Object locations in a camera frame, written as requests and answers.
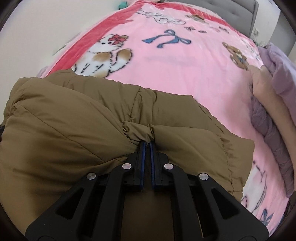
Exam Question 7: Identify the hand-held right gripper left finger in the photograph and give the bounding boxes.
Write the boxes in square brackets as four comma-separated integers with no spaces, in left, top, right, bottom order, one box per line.
[25,141,147,241]

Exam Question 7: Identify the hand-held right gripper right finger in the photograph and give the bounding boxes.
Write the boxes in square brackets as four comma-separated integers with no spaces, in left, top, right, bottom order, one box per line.
[149,141,270,241]

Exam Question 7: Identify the brown puffer jacket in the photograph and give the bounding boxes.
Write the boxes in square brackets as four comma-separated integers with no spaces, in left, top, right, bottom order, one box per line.
[0,69,255,241]

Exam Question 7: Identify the pink printed blanket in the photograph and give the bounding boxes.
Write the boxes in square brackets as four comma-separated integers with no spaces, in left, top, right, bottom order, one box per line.
[44,0,294,230]

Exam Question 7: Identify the folded purple quilted garment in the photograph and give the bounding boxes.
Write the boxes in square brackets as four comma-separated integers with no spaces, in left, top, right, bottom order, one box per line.
[251,95,295,197]

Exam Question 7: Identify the folded beige garment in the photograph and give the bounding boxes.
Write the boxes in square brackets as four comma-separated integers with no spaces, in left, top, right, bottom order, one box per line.
[252,66,296,167]

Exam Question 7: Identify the floral bedsheet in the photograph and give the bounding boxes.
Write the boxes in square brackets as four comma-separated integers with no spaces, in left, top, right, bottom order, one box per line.
[36,30,81,78]

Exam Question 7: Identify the folded lavender jacket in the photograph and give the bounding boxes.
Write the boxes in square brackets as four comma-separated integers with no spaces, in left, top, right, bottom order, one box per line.
[258,43,296,116]

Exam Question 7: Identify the grey upholstered headboard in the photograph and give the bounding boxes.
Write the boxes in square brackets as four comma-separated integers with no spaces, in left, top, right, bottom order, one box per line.
[185,0,259,37]

